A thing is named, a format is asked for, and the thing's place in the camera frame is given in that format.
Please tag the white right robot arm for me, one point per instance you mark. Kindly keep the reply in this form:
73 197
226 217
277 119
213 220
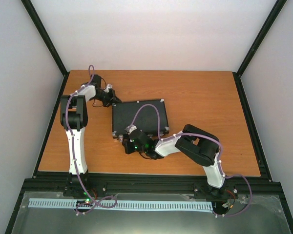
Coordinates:
198 145

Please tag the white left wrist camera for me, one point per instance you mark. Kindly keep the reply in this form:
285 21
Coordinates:
108 87

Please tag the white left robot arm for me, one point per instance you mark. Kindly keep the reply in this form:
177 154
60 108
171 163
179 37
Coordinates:
74 119

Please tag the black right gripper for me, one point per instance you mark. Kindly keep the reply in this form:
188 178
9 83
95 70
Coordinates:
126 144

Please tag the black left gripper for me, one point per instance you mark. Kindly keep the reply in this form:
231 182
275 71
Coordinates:
112 100

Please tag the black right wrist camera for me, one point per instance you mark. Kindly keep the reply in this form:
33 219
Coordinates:
135 134

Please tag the black aluminium frame rail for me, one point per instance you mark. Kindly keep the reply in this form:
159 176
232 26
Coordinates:
112 184

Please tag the light blue slotted cable duct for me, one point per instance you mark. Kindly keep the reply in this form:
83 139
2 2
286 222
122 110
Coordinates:
122 205

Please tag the black poker set case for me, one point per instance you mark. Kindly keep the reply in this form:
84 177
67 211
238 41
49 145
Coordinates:
150 116

